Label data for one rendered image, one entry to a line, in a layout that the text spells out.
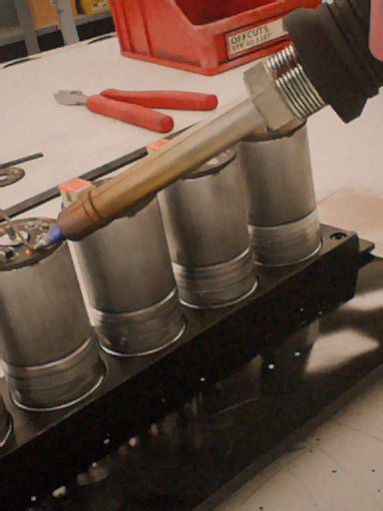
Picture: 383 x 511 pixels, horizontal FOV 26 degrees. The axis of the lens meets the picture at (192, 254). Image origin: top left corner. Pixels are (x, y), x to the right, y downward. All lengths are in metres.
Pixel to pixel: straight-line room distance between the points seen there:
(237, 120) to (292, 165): 0.07
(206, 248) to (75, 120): 0.28
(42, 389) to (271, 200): 0.08
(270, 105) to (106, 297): 0.07
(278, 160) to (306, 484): 0.09
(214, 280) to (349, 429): 0.05
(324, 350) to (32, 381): 0.08
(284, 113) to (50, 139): 0.32
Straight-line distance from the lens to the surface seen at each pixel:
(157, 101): 0.48
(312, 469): 0.21
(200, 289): 0.23
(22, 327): 0.20
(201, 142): 0.17
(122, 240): 0.20
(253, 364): 0.22
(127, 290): 0.21
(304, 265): 0.25
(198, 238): 0.22
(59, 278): 0.19
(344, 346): 0.23
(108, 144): 0.44
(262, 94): 0.16
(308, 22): 0.16
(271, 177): 0.23
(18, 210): 0.22
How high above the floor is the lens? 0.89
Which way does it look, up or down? 27 degrees down
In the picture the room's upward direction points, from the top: 11 degrees counter-clockwise
